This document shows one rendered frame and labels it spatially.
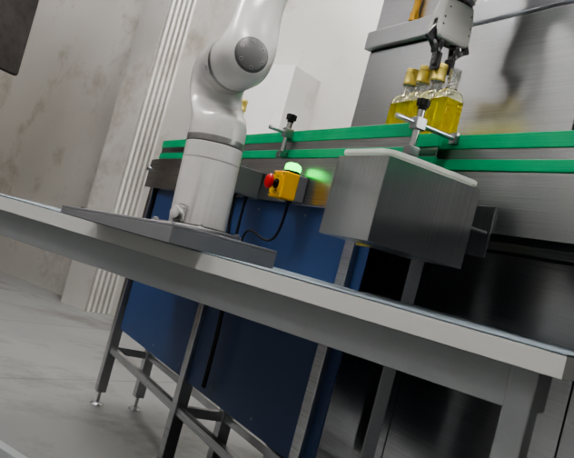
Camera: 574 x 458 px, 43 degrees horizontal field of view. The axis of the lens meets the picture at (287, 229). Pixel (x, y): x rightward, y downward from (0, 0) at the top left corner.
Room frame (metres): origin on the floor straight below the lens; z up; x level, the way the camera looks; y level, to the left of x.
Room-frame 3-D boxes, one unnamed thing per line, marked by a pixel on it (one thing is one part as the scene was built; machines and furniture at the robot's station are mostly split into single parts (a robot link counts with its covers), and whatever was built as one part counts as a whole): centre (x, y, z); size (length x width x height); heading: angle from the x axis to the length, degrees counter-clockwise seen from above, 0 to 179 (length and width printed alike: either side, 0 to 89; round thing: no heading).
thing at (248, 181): (2.14, 0.16, 0.96); 0.08 x 0.08 x 0.08; 28
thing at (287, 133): (2.06, 0.09, 1.11); 0.07 x 0.04 x 0.13; 118
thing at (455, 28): (1.76, -0.26, 1.44); 0.10 x 0.07 x 0.11; 118
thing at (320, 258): (2.36, 0.11, 0.84); 1.59 x 0.18 x 0.18; 28
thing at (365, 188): (1.41, -0.22, 0.92); 0.27 x 0.17 x 0.15; 118
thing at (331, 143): (2.34, 0.20, 1.09); 1.75 x 0.01 x 0.08; 28
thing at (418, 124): (1.55, -0.23, 1.12); 0.17 x 0.03 x 0.12; 118
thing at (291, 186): (1.90, 0.03, 0.96); 0.07 x 0.07 x 0.07; 28
